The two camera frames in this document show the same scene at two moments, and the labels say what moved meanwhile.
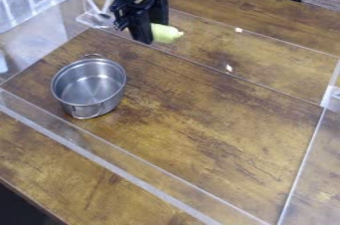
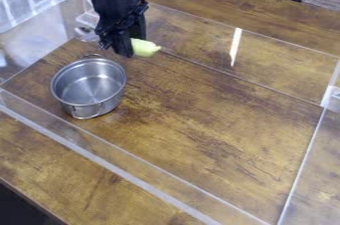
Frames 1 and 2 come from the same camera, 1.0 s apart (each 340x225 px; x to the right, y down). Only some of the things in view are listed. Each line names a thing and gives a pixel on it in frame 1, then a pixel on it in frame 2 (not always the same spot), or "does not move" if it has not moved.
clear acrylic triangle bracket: (96, 17) does not move
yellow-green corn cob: (164, 34) -> (141, 47)
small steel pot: (88, 84) does not move
